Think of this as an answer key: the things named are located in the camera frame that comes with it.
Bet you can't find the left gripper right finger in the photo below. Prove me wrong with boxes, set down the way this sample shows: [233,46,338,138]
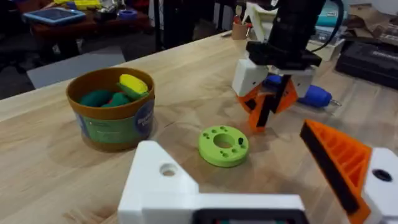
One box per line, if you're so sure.
[299,119,398,224]

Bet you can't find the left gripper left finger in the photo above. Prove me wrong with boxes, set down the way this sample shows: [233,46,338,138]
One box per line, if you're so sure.
[117,140,200,224]

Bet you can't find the blue electric screwdriver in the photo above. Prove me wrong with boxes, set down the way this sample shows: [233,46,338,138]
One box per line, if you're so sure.
[262,73,343,109]

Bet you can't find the brown cup with scissors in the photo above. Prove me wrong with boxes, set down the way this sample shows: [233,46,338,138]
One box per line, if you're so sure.
[231,5,253,40]

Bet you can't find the green disc with holes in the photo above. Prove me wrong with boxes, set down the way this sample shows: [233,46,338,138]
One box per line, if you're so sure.
[198,125,250,168]

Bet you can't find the white printed part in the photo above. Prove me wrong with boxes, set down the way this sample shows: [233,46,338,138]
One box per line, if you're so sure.
[242,1,279,43]

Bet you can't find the brown tub with toys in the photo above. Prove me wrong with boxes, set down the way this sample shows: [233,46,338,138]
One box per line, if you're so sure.
[65,67,156,153]

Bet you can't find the teal box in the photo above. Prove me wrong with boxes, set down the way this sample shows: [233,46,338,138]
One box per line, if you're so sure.
[315,0,345,27]

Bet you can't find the black case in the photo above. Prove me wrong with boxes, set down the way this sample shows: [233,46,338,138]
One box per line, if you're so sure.
[335,41,398,90]

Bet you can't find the crumpled brown cardboard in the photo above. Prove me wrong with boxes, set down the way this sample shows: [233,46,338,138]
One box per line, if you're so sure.
[343,2,398,46]

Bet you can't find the grey flat panel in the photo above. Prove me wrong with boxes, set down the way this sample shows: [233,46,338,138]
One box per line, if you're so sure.
[26,45,126,90]

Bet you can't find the blue tape roll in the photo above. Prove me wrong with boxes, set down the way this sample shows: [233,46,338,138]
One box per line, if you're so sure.
[118,9,138,21]

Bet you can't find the dark red side table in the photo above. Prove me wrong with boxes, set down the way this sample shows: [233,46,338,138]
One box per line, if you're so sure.
[30,11,152,43]

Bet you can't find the yellow toy blocks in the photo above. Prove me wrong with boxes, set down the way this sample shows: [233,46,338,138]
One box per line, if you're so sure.
[53,0,102,11]

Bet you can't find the blue framed tablet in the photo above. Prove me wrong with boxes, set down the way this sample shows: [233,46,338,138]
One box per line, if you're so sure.
[22,6,86,26]

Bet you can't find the black cable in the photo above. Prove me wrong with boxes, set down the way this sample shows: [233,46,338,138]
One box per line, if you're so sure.
[310,0,346,53]

